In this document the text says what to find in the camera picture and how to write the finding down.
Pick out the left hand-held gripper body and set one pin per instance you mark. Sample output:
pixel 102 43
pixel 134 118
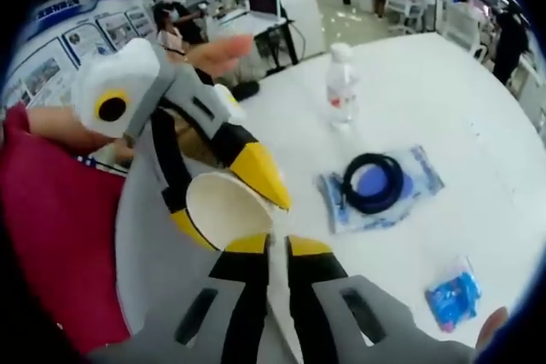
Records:
pixel 128 70

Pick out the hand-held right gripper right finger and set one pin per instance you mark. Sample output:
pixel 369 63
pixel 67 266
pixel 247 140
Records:
pixel 341 330

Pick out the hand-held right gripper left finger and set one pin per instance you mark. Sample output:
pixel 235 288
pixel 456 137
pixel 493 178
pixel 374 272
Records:
pixel 213 325

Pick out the white paper cup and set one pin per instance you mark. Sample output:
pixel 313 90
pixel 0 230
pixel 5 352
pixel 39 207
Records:
pixel 226 210

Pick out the small blue packet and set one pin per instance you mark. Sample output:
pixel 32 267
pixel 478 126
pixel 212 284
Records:
pixel 452 296

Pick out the clear water bottle red label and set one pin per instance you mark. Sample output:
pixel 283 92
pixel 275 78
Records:
pixel 341 91

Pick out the large pale blue packet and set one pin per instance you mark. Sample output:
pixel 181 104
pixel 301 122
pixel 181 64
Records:
pixel 422 176

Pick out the person's left hand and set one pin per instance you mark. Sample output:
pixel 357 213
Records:
pixel 222 57

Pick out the person's right hand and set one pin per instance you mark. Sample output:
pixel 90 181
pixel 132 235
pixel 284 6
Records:
pixel 492 325

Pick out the brown cardboard box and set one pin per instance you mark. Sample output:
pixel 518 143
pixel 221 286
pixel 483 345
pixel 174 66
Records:
pixel 192 142

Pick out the black pouch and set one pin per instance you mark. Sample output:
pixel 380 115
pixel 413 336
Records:
pixel 247 90

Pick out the person's arm, orange sleeve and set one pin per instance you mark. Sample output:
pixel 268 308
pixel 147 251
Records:
pixel 51 219

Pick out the white table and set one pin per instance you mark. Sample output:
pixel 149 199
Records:
pixel 426 117

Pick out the white office chair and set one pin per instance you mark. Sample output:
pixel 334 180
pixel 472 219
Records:
pixel 405 4

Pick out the blue and white wall poster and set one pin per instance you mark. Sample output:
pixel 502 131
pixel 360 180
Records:
pixel 55 53

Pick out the black frame desk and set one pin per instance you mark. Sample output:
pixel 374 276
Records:
pixel 291 44

